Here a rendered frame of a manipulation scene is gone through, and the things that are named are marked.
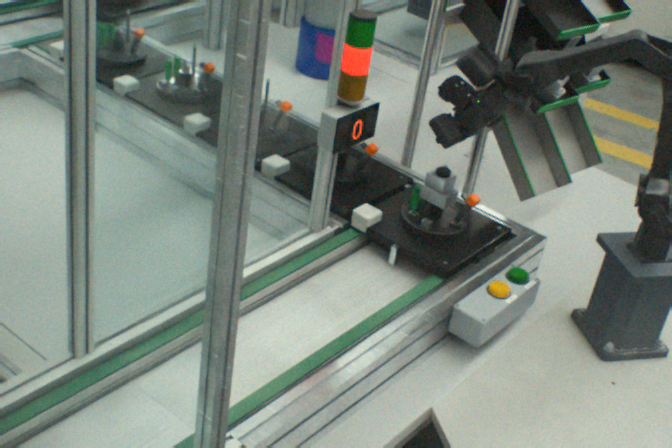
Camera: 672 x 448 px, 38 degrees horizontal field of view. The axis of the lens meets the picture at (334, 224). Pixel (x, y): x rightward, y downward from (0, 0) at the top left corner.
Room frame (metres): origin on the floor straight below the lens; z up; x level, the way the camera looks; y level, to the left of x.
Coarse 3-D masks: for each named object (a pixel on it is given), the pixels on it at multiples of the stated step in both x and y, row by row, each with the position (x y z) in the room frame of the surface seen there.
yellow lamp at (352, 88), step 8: (344, 72) 1.60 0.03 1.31; (344, 80) 1.60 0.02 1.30; (352, 80) 1.59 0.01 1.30; (360, 80) 1.60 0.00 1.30; (344, 88) 1.60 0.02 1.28; (352, 88) 1.59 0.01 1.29; (360, 88) 1.60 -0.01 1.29; (344, 96) 1.60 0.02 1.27; (352, 96) 1.59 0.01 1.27; (360, 96) 1.60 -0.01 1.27
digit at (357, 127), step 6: (360, 114) 1.61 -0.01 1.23; (366, 114) 1.62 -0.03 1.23; (354, 120) 1.59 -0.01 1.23; (360, 120) 1.61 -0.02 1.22; (354, 126) 1.59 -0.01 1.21; (360, 126) 1.61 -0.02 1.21; (354, 132) 1.60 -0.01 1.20; (360, 132) 1.61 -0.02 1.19; (348, 138) 1.58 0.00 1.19; (354, 138) 1.60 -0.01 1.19; (360, 138) 1.62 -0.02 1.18; (348, 144) 1.59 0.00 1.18
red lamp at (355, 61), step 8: (344, 48) 1.61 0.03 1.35; (352, 48) 1.60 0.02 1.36; (368, 48) 1.61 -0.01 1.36; (344, 56) 1.61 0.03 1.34; (352, 56) 1.59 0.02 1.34; (360, 56) 1.59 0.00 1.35; (368, 56) 1.60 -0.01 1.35; (344, 64) 1.60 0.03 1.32; (352, 64) 1.59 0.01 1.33; (360, 64) 1.59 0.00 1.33; (368, 64) 1.61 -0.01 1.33; (352, 72) 1.59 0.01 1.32; (360, 72) 1.60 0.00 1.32
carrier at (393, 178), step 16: (352, 160) 1.88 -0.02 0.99; (336, 176) 1.80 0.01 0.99; (352, 176) 1.81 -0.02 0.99; (368, 176) 1.83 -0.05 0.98; (384, 176) 1.87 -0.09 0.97; (400, 176) 1.88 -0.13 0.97; (336, 192) 1.77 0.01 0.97; (352, 192) 1.78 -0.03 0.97; (368, 192) 1.79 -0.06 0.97; (384, 192) 1.80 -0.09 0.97; (336, 208) 1.70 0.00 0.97; (352, 208) 1.71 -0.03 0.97
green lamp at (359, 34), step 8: (352, 24) 1.60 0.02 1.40; (360, 24) 1.59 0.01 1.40; (368, 24) 1.60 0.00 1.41; (352, 32) 1.60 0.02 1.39; (360, 32) 1.59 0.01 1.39; (368, 32) 1.60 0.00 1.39; (352, 40) 1.60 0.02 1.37; (360, 40) 1.59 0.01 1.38; (368, 40) 1.60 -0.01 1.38; (360, 48) 1.59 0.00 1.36
